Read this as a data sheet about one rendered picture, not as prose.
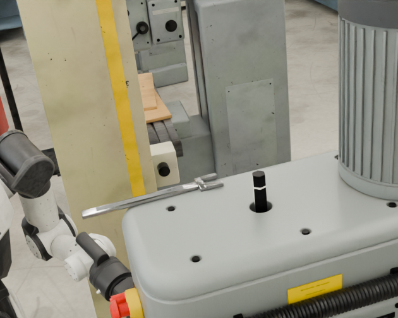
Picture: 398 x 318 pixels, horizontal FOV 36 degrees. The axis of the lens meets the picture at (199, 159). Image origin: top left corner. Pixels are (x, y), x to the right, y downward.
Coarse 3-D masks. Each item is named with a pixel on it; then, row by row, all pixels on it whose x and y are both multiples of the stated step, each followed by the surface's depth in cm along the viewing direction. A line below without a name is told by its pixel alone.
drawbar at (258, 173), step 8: (256, 176) 95; (264, 176) 96; (256, 184) 96; (264, 184) 96; (256, 192) 97; (264, 192) 97; (256, 200) 97; (264, 200) 97; (256, 208) 98; (264, 208) 98
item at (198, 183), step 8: (208, 176) 108; (216, 176) 108; (184, 184) 106; (192, 184) 106; (200, 184) 105; (208, 184) 105; (216, 184) 105; (152, 192) 105; (160, 192) 105; (168, 192) 104; (176, 192) 104; (184, 192) 105; (128, 200) 104; (136, 200) 103; (144, 200) 103; (152, 200) 103; (96, 208) 102; (104, 208) 102; (112, 208) 102; (120, 208) 102; (88, 216) 101
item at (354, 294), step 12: (384, 276) 94; (396, 276) 93; (348, 288) 92; (360, 288) 92; (372, 288) 92; (384, 288) 92; (396, 288) 92; (312, 300) 90; (324, 300) 90; (336, 300) 90; (348, 300) 91; (360, 300) 91; (372, 300) 92; (264, 312) 90; (276, 312) 89; (288, 312) 89; (300, 312) 89; (312, 312) 89; (324, 312) 90; (336, 312) 90
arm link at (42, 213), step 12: (48, 192) 164; (24, 204) 164; (36, 204) 163; (48, 204) 166; (24, 216) 173; (36, 216) 166; (48, 216) 168; (60, 216) 174; (24, 228) 171; (36, 228) 170; (48, 228) 171; (72, 228) 175; (36, 252) 171
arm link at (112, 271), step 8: (112, 264) 148; (120, 264) 149; (104, 272) 147; (112, 272) 146; (120, 272) 146; (128, 272) 148; (96, 280) 147; (104, 280) 146; (112, 280) 145; (120, 280) 146; (128, 280) 144; (96, 288) 148; (104, 288) 145; (112, 288) 146; (120, 288) 143; (128, 288) 143; (104, 296) 146
